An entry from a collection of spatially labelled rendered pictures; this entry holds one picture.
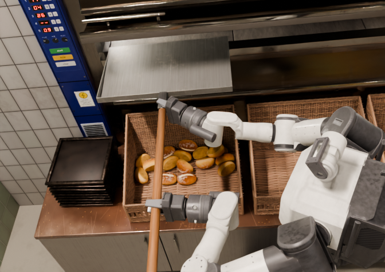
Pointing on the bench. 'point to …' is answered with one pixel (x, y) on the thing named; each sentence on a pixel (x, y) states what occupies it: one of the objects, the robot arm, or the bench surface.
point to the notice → (84, 98)
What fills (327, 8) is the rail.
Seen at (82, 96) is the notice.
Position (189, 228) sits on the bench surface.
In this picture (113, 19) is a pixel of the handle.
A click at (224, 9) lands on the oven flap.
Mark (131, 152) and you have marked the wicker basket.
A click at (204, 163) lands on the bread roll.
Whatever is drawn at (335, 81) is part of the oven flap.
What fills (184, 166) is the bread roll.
